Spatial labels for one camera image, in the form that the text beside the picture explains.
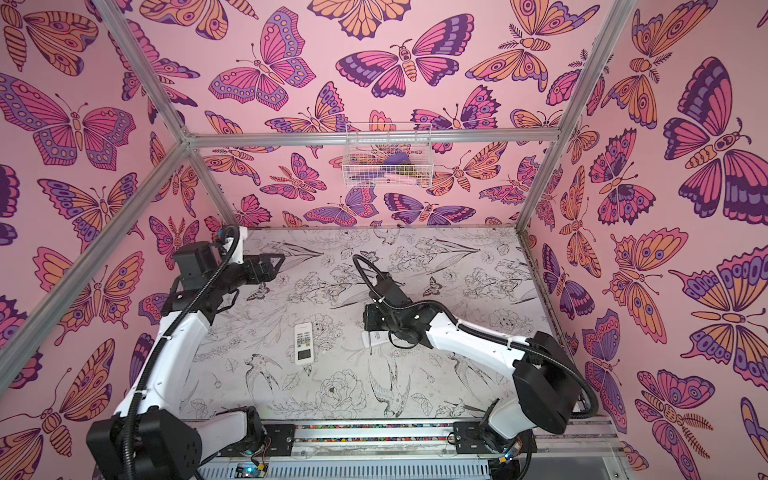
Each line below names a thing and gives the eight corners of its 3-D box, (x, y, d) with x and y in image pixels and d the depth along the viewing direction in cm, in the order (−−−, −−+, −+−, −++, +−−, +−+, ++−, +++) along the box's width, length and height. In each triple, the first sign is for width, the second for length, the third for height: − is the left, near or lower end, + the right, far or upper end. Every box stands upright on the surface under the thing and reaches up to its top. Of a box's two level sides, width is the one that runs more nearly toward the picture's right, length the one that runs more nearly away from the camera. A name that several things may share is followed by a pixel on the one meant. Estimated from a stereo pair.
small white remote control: (296, 366, 88) (294, 363, 86) (296, 328, 96) (294, 325, 94) (314, 362, 89) (312, 360, 87) (312, 325, 96) (310, 322, 95)
